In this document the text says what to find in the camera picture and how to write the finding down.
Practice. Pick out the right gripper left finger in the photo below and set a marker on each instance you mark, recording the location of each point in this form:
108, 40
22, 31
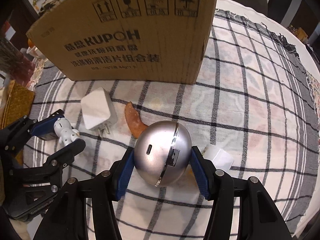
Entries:
66, 217

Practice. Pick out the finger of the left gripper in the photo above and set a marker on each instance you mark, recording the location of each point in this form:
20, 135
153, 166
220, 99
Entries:
17, 134
54, 164

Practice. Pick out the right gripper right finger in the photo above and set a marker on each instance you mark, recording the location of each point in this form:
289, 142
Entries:
259, 217

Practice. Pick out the white cylinder wooden base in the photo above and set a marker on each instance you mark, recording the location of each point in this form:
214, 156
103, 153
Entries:
219, 157

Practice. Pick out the white power adapter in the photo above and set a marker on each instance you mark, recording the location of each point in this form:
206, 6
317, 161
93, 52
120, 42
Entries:
98, 111

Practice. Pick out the silver round speaker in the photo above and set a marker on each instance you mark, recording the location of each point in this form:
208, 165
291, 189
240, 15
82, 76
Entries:
162, 153

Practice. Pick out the brown leather piece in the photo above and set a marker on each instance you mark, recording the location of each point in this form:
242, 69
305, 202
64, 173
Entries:
133, 120

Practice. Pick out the woven tissue box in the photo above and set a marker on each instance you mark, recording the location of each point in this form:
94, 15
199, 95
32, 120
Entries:
16, 102

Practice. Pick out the plaid grey white cloth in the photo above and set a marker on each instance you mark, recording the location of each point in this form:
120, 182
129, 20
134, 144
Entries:
251, 98

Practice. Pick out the brown cardboard box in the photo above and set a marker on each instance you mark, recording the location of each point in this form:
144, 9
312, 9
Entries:
154, 40

